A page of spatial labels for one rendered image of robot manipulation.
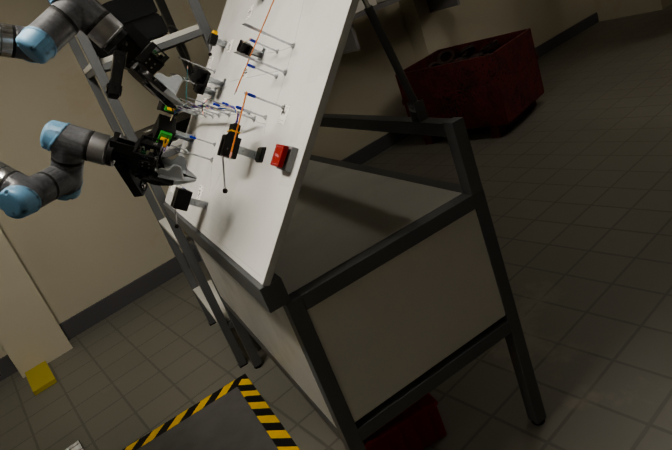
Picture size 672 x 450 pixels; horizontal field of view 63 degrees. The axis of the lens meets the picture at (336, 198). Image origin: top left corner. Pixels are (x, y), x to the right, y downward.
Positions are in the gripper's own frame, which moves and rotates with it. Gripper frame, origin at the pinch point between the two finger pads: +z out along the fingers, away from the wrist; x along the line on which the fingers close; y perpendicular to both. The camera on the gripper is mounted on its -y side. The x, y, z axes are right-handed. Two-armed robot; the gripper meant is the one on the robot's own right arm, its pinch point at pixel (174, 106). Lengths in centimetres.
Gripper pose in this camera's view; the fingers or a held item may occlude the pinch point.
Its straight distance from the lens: 143.7
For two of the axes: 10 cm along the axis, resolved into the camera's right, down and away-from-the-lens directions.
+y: 5.9, -7.6, 2.5
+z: 6.5, 6.4, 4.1
